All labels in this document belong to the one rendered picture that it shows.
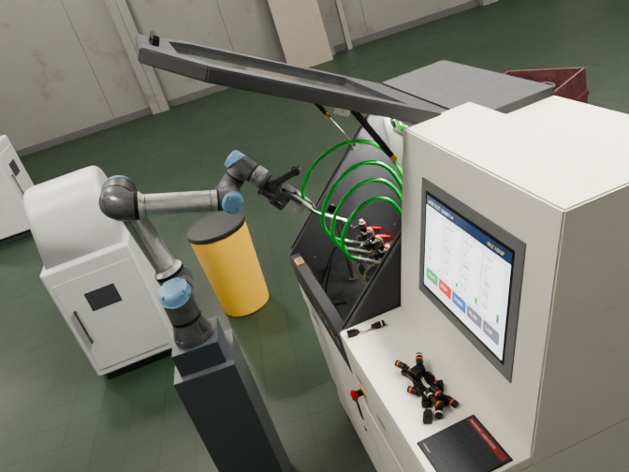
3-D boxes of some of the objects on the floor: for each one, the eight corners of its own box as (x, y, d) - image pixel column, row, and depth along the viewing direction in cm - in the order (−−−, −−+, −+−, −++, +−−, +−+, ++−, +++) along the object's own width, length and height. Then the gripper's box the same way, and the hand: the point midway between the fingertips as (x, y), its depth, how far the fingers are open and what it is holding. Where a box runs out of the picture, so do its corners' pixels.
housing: (446, 363, 303) (381, 82, 235) (493, 342, 307) (444, 59, 239) (667, 625, 180) (665, 191, 112) (743, 582, 184) (785, 139, 116)
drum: (272, 279, 427) (244, 203, 398) (274, 310, 391) (243, 228, 363) (221, 295, 428) (188, 220, 400) (218, 326, 393) (182, 247, 364)
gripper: (261, 187, 223) (308, 219, 223) (253, 194, 213) (302, 227, 214) (272, 169, 220) (319, 201, 220) (265, 175, 210) (314, 208, 211)
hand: (312, 205), depth 216 cm, fingers closed
